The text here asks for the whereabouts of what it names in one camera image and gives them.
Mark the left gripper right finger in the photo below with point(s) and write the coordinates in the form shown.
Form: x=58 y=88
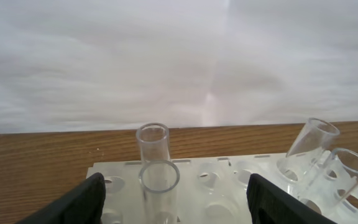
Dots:
x=272 y=205

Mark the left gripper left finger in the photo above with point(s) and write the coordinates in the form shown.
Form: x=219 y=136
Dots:
x=79 y=205

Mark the clear test tube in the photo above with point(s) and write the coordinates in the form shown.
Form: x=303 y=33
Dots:
x=153 y=146
x=159 y=202
x=306 y=152
x=331 y=183

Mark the white test tube rack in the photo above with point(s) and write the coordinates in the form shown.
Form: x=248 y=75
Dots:
x=216 y=174

